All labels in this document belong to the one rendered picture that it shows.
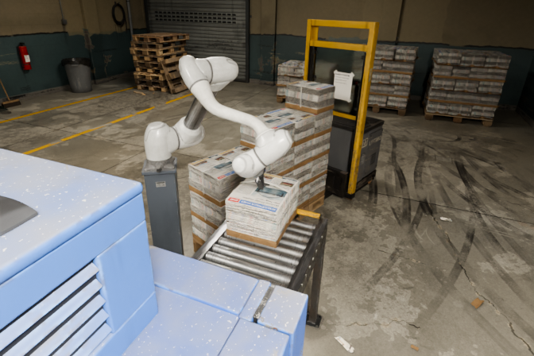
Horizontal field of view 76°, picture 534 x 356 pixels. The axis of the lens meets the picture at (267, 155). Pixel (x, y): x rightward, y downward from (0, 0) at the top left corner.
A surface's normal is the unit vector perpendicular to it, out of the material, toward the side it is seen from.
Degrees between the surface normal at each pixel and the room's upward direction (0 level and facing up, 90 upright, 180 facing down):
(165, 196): 90
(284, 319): 0
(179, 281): 0
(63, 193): 2
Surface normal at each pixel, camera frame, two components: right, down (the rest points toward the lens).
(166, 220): 0.22, 0.39
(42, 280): 0.93, 0.17
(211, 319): 0.03, -0.92
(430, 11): -0.37, 0.36
